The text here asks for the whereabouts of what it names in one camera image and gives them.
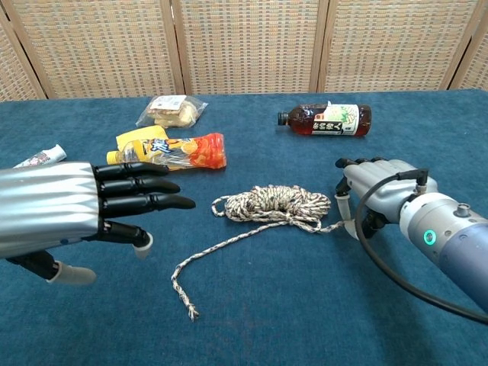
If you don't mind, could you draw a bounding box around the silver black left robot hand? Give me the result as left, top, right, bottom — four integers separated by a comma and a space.
0, 160, 197, 286

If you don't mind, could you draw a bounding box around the woven folding screen panel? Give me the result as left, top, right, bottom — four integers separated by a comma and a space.
169, 0, 331, 96
2, 0, 191, 101
449, 22, 488, 91
308, 0, 488, 94
0, 7, 49, 103

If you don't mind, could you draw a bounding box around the brown tea bottle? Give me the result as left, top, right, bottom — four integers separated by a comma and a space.
277, 101, 373, 138

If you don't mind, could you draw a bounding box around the white toothpaste tube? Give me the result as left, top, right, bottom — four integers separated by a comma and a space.
13, 143, 68, 169

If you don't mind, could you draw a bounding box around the yellow plastic pouch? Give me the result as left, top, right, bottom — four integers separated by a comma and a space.
115, 124, 169, 152

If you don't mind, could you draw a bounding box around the speckled beige rope bundle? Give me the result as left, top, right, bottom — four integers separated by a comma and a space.
170, 184, 348, 323

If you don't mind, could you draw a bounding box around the clear bag of crackers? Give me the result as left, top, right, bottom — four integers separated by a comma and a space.
135, 95, 209, 129

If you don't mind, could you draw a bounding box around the orange drink plastic bottle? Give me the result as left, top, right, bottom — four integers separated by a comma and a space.
106, 133, 228, 172

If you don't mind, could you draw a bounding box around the silver grey right robot hand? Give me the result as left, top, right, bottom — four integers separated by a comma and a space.
334, 156, 439, 240

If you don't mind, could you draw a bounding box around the black cable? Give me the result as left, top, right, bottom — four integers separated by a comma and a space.
354, 167, 488, 325

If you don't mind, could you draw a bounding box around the blue table cloth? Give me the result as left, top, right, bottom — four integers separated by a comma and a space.
0, 88, 488, 366

